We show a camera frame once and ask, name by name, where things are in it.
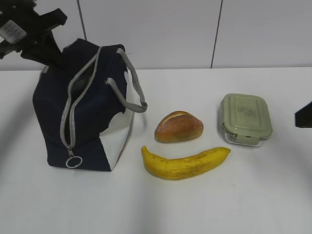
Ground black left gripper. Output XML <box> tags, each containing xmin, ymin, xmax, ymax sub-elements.
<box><xmin>0</xmin><ymin>8</ymin><xmax>67</xmax><ymax>69</ymax></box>

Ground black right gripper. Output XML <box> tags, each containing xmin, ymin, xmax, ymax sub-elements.
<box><xmin>295</xmin><ymin>102</ymin><xmax>312</xmax><ymax>128</ymax></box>

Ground green lid glass container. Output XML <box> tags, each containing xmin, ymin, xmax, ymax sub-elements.
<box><xmin>219</xmin><ymin>93</ymin><xmax>273</xmax><ymax>147</ymax></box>

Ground navy blue lunch bag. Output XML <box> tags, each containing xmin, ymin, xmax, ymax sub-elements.
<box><xmin>33</xmin><ymin>39</ymin><xmax>148</xmax><ymax>171</ymax></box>

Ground brown bread roll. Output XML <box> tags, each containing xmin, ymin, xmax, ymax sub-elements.
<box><xmin>154</xmin><ymin>111</ymin><xmax>204</xmax><ymax>143</ymax></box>

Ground yellow banana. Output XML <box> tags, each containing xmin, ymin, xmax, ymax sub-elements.
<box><xmin>141</xmin><ymin>146</ymin><xmax>231</xmax><ymax>180</ymax></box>

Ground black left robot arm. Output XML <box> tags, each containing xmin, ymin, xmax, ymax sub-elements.
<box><xmin>0</xmin><ymin>0</ymin><xmax>67</xmax><ymax>69</ymax></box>

